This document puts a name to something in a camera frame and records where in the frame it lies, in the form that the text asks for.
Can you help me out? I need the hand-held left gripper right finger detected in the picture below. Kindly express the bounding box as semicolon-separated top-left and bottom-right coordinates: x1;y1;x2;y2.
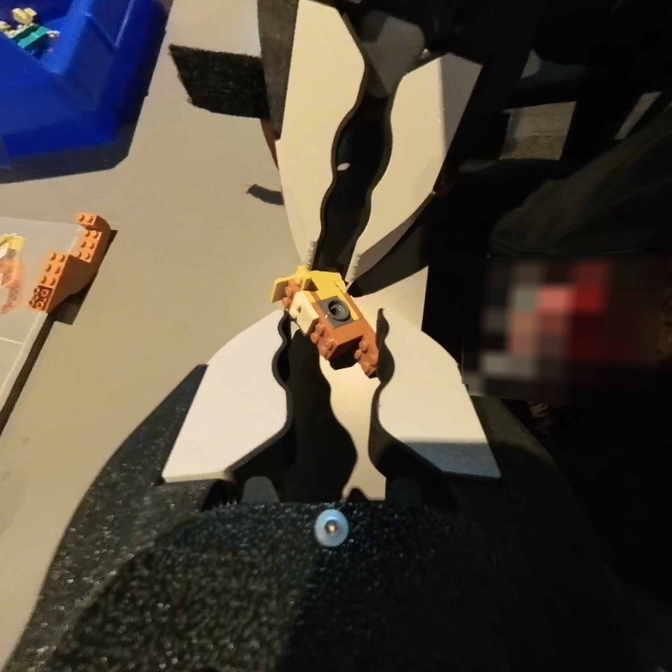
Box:
367;308;502;480

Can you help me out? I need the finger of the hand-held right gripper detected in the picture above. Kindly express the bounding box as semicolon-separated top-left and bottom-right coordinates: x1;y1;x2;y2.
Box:
344;52;483;284
274;0;368;266

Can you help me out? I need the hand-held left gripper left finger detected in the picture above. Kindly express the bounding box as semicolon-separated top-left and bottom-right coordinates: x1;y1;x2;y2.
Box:
162;310;294;482

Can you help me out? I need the tan and brown toy brick model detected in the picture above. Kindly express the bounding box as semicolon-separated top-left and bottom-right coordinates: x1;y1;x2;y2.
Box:
270;265;380;379

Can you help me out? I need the person's right hand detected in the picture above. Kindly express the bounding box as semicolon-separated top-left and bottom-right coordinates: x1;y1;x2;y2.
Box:
261;118;280;169

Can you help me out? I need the brown toy brick hull piece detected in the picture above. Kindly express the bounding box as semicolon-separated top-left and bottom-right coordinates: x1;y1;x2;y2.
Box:
29;211;113;314

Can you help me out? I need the grey instruction booklet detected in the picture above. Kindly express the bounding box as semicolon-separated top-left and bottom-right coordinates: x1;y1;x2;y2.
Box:
0;214;85;436

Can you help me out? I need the blue plastic storage bin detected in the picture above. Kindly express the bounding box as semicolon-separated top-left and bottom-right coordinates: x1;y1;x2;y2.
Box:
0;0;170;171

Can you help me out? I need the small yellow green toy figure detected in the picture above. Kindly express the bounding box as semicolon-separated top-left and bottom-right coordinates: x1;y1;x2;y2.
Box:
0;6;61;53

